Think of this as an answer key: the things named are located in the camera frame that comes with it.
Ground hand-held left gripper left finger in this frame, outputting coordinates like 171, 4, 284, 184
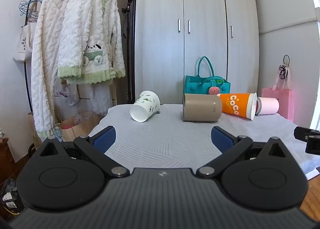
34, 126, 131, 178

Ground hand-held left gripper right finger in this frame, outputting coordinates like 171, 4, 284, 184
196, 126, 293, 179

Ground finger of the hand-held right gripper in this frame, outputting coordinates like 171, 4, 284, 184
294, 126, 320, 142
306, 135, 320, 155

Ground beige cup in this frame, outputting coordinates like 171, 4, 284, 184
182, 93, 223, 122

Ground white cup with green print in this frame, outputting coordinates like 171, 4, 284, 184
130, 90, 161, 123

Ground orange cup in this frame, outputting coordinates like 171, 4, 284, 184
217, 92, 258, 120

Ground pink cup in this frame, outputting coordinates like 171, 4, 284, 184
255, 97, 280, 115

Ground brown paper bag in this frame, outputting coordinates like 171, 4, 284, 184
54, 112, 105, 142

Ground pink gift bag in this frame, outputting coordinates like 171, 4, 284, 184
261, 88, 294, 123

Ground white quilted cover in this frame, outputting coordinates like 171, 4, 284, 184
87, 104, 320, 177

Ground light grey garment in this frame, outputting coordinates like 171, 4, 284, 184
53, 79, 112, 115

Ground teal felt handbag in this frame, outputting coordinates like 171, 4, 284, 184
185, 56, 231, 95

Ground white fleece robe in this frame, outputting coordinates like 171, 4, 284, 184
30, 0, 75, 143

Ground black metal clothes rack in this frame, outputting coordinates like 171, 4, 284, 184
23, 0, 139, 156

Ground white and green fleece jacket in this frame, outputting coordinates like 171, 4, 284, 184
57, 0, 126, 85

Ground grey wooden wardrobe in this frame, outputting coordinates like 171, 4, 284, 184
134, 0, 260, 106

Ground dark plastic bag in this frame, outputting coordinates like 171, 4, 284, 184
0, 178, 26, 216

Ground white tote bag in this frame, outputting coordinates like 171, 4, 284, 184
13, 0, 40, 63

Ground black hair ties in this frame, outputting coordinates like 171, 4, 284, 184
278, 54, 291, 81

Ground blue wire hanger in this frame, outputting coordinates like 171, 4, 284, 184
18, 0, 47, 17

